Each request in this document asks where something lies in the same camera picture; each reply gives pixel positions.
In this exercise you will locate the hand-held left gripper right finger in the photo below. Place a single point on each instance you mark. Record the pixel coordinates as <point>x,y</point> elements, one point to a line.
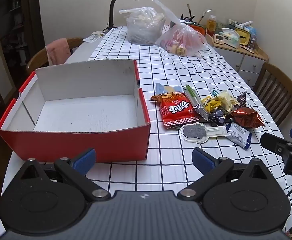
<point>202,160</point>

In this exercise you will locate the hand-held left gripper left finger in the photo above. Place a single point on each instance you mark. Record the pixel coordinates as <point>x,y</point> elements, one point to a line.
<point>85,158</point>

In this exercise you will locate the grey lollipop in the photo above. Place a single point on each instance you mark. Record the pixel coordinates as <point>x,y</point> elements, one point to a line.
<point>193,131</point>

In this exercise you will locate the shiny brown snack packet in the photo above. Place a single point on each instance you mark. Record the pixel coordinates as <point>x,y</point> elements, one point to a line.
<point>247,117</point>

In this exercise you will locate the white blue snack packet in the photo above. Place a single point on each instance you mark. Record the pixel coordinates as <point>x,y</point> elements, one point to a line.
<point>237,132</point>

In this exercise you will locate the dark purple snack packet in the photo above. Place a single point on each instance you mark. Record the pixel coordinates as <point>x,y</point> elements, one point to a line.
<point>217,117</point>

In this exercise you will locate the red cardboard box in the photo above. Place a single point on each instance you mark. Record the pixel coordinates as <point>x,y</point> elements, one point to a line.
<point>85,110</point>

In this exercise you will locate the dark brown foil packet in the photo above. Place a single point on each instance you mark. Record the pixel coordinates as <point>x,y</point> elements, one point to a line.
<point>242,101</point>

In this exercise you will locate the red snack packet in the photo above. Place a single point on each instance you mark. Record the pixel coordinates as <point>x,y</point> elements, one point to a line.
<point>177,110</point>

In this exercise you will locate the yellow candy packet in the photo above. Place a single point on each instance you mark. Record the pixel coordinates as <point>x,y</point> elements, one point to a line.
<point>209,103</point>

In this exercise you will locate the green silver stick packet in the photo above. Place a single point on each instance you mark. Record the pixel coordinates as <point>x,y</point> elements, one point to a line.
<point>194,100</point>

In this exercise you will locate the pale yellow snack packet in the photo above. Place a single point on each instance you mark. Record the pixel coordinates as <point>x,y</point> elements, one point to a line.
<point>227,100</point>

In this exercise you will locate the small teal candy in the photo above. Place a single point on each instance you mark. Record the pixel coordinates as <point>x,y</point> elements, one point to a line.
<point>213,91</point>

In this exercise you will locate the light blue snack packet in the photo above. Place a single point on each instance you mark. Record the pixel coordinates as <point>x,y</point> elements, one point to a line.
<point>169,89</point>

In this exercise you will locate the plastic bag with red snacks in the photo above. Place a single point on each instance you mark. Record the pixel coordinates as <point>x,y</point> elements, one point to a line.
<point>183,38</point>

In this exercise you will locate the wooden slatted chair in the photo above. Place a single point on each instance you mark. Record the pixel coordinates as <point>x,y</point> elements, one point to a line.
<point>273,87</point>

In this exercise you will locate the white cabinet with wooden top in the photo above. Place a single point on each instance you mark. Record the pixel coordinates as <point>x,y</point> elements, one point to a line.
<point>248,62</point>

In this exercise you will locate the white checked tablecloth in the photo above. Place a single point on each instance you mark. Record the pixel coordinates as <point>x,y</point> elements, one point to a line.
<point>198,72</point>

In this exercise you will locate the yellow container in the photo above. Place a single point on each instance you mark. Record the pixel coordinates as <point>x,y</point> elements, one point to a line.
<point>243,36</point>

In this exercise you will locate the pink towel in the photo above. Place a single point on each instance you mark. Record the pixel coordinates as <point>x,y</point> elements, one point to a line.
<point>58,51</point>

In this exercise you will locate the wooden chair with towel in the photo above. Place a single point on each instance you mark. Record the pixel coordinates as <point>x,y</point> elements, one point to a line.
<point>34,60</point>

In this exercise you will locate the white tissue box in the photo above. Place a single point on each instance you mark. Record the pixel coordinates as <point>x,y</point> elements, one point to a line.
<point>231,38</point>

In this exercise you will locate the white kitchen timer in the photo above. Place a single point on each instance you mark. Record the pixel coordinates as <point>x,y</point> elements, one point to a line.
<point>218,40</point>

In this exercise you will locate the small white packet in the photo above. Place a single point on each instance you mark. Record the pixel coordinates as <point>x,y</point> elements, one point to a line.
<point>93,37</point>

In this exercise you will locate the orange basket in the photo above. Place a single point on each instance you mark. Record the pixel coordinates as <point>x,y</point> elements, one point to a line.
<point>198,28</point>

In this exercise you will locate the orange drink bottle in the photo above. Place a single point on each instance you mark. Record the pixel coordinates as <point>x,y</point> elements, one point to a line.
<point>211,25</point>

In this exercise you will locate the clear plastic bag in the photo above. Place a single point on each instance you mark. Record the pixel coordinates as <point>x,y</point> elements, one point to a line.
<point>143,27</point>

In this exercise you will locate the white tipped brush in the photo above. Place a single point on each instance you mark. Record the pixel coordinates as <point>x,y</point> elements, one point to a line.
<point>201,16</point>

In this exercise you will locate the black brush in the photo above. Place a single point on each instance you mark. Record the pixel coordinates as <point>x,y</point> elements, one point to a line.
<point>189,11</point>

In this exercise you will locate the dark wooden bookshelf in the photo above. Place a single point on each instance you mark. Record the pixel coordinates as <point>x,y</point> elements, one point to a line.
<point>13,17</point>

